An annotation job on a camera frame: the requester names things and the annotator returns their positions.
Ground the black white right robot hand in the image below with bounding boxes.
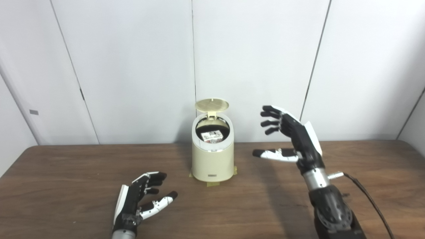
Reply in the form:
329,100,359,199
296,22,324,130
252,105,326,175

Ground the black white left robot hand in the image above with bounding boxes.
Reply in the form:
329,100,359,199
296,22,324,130
112,172,178,234

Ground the white green milk carton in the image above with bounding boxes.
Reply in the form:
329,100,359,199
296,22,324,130
201,131,223,144

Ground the cream-colored round bin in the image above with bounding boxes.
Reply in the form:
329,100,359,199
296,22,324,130
191,114,235,182

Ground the cream round bin lid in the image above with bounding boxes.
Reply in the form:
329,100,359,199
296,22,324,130
195,98,230,119

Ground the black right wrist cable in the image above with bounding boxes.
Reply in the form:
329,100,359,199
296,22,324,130
327,171,395,239

